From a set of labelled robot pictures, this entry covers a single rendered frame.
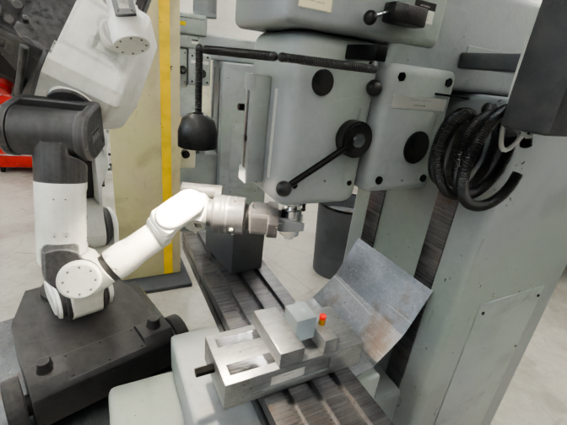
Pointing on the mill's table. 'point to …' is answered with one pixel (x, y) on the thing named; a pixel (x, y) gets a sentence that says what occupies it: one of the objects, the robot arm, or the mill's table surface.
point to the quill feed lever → (344, 137)
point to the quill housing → (310, 115)
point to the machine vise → (289, 373)
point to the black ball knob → (374, 88)
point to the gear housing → (338, 18)
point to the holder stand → (236, 250)
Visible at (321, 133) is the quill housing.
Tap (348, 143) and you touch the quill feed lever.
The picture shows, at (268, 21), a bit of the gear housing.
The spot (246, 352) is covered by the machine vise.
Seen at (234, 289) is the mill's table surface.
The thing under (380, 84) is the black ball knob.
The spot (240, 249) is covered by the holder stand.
